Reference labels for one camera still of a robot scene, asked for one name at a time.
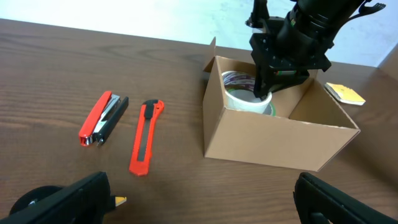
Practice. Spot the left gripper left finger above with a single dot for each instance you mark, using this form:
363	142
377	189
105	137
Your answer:
84	201

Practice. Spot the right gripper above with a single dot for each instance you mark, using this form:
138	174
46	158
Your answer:
288	49

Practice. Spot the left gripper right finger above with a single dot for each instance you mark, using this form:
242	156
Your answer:
318	202

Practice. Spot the white tape roll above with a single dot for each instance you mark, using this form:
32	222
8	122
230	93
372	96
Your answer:
239	89

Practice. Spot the green tape roll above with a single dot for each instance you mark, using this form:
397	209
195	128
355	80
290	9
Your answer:
270	109

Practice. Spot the yellow spiral notepad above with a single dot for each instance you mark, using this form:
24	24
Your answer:
344	94

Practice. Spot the red black stapler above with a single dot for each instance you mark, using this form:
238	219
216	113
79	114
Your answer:
102	119

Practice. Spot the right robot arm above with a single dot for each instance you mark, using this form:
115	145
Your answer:
339	11

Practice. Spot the red utility knife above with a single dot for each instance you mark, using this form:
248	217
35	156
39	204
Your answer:
142	148

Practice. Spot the cardboard box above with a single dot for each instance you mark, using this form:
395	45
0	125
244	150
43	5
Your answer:
308	130

